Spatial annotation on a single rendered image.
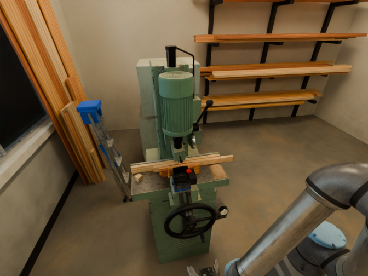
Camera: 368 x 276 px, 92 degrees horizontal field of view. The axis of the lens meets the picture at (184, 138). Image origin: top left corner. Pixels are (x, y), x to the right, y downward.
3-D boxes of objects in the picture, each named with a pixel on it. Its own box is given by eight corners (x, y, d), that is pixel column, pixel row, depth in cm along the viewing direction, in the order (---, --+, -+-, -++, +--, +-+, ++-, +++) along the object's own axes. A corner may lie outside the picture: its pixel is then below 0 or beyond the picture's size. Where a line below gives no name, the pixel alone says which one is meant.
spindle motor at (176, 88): (164, 139, 94) (159, 80, 78) (161, 124, 109) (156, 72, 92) (196, 136, 97) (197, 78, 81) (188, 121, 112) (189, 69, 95)
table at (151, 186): (131, 216, 95) (129, 209, 92) (133, 176, 120) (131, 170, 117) (235, 196, 106) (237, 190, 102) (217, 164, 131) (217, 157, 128)
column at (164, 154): (160, 164, 137) (150, 65, 99) (157, 148, 155) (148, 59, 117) (188, 160, 141) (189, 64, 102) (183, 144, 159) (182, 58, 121)
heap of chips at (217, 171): (214, 179, 110) (214, 176, 108) (208, 166, 120) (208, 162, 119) (227, 177, 111) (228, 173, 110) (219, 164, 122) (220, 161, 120)
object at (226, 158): (153, 172, 115) (153, 167, 113) (153, 170, 117) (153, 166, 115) (233, 160, 125) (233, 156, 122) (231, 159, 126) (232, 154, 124)
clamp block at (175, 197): (173, 205, 98) (172, 194, 93) (169, 187, 109) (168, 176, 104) (199, 200, 100) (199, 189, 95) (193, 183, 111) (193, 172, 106)
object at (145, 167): (132, 173, 114) (130, 167, 112) (132, 171, 116) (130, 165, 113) (219, 160, 125) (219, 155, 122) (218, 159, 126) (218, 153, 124)
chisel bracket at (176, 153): (174, 164, 109) (173, 153, 105) (171, 150, 121) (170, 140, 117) (185, 162, 111) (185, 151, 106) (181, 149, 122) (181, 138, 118)
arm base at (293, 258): (311, 240, 105) (317, 230, 100) (334, 279, 89) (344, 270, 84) (279, 240, 105) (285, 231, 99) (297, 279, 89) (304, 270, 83)
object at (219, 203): (215, 220, 125) (216, 213, 121) (210, 206, 135) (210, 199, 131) (226, 218, 126) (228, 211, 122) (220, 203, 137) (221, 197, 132)
